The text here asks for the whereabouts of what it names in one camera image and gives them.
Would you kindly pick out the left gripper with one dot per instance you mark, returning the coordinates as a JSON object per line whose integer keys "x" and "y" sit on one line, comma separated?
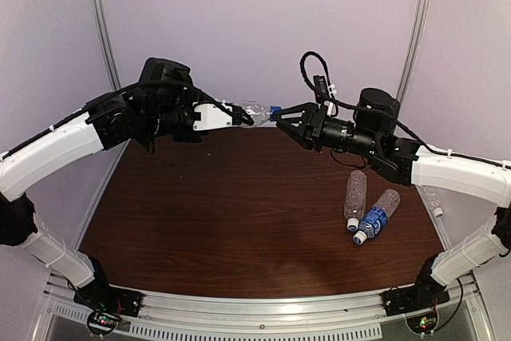
{"x": 238, "y": 116}

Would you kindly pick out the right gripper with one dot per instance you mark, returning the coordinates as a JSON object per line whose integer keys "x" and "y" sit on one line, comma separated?
{"x": 312, "y": 127}

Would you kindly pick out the Pepsi label plastic bottle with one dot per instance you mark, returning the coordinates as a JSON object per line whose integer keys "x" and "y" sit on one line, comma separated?
{"x": 259, "y": 113}

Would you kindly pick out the clear unlabeled plastic bottle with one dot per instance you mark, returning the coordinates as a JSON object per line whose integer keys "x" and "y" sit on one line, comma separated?
{"x": 355, "y": 198}

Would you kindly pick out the blue bottle cap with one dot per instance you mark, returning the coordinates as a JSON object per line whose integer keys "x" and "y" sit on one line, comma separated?
{"x": 273, "y": 110}

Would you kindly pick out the white bottle cap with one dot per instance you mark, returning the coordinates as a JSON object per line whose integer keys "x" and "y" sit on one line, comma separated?
{"x": 352, "y": 224}

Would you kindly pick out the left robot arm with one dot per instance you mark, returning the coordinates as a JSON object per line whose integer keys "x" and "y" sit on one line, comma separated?
{"x": 163, "y": 102}

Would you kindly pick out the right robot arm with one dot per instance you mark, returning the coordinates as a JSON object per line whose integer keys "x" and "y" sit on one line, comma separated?
{"x": 409, "y": 161}

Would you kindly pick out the blue label water bottle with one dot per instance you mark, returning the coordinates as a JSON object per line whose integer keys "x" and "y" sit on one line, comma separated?
{"x": 377, "y": 217}

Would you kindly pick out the right circuit board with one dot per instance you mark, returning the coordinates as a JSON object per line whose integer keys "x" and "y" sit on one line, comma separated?
{"x": 424, "y": 323}

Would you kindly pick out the circuit board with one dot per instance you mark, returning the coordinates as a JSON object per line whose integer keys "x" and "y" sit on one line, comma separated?
{"x": 424, "y": 323}
{"x": 101, "y": 324}

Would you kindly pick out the left circuit board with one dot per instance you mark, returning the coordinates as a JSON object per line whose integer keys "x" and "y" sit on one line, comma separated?
{"x": 101, "y": 324}

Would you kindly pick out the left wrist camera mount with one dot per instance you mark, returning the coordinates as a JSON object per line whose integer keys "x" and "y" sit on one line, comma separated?
{"x": 210, "y": 117}

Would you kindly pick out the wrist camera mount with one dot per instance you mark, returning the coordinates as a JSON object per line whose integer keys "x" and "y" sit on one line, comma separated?
{"x": 210, "y": 117}
{"x": 323, "y": 93}

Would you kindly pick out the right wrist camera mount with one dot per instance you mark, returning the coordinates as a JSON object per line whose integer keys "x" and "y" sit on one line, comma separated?
{"x": 323, "y": 93}

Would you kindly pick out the right aluminium frame post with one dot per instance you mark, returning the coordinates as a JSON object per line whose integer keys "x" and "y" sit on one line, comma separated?
{"x": 418, "y": 26}

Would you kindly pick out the aluminium frame post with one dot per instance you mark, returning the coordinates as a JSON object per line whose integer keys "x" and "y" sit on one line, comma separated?
{"x": 105, "y": 43}
{"x": 418, "y": 26}

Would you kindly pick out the front aluminium rail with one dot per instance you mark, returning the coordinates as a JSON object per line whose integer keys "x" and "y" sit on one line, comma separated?
{"x": 358, "y": 316}

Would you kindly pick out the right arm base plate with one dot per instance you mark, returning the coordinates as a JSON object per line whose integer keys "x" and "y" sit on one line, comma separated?
{"x": 402, "y": 300}

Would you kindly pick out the left aluminium frame post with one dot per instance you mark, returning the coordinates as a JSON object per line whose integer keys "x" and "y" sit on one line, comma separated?
{"x": 105, "y": 43}

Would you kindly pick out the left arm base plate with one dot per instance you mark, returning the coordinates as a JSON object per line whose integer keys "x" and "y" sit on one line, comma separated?
{"x": 116, "y": 302}

